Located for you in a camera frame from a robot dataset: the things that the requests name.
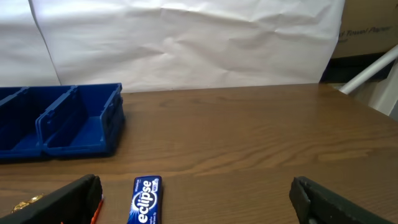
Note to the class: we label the cardboard box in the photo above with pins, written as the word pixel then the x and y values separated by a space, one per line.
pixel 367 28

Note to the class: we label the orange candy box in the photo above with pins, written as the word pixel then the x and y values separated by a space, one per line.
pixel 97 213

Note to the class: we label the white pole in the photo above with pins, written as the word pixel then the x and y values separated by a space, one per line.
pixel 367 71

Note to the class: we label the gold wrapped candy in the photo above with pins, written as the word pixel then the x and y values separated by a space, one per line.
pixel 26 203

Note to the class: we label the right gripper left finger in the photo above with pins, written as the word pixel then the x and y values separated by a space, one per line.
pixel 62 202

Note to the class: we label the blue candy pack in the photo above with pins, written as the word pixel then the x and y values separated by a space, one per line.
pixel 144 202

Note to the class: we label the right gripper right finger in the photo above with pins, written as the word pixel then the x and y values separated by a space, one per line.
pixel 323 208

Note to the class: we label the blue tray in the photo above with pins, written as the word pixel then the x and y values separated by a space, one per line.
pixel 87 133

